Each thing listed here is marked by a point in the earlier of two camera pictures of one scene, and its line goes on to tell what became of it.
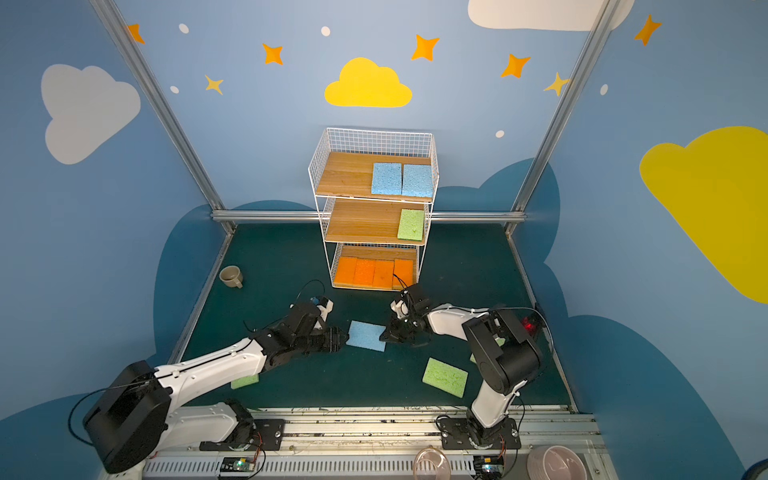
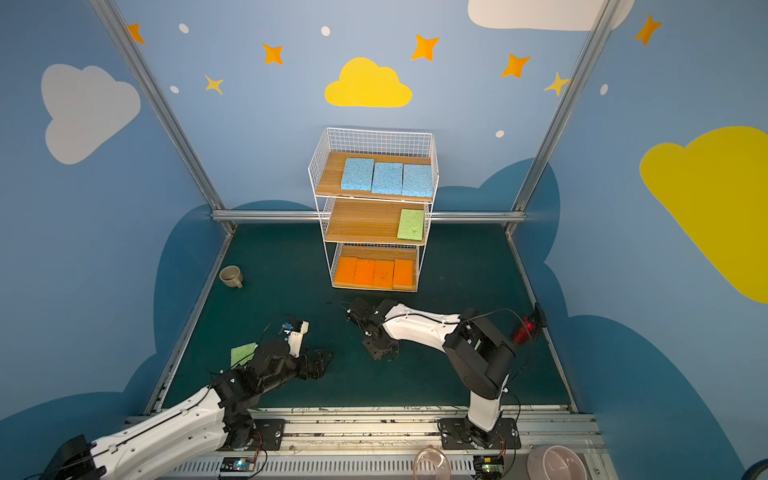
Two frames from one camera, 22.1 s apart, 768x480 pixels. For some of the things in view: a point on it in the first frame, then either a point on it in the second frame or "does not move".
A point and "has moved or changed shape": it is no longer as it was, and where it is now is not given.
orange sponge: x=383 y=274 does not move
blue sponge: x=417 y=180 does not move
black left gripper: x=327 y=339 to x=309 y=361
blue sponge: x=366 y=335 has moved or changed shape
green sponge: x=411 y=224 does not move
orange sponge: x=403 y=269 does not move
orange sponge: x=346 y=271 does not move
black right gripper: x=399 y=324 to x=376 y=342
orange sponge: x=364 y=271 does not move
